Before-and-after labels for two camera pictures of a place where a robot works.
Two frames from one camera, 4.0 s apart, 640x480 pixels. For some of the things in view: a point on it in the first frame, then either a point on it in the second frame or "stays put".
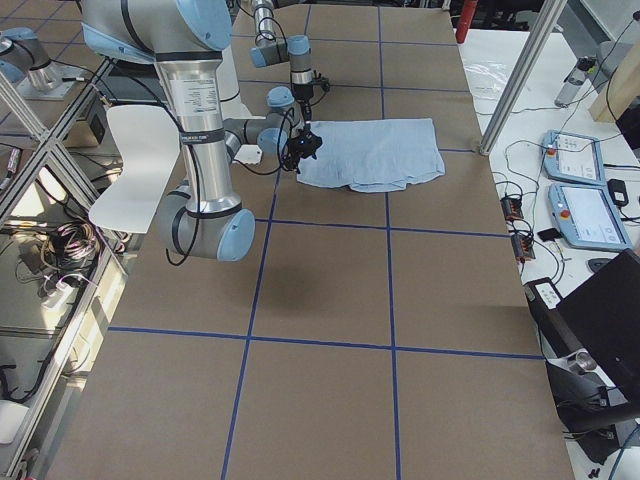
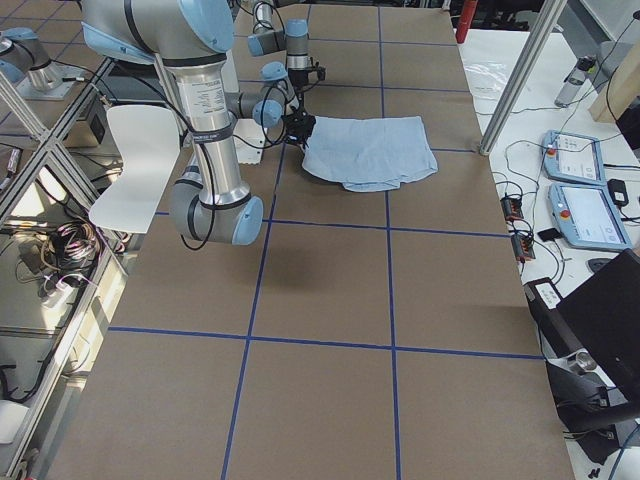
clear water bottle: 584,65 stays put
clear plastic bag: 487,78 stays put
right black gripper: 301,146 -> 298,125
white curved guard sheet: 149,142 stays put
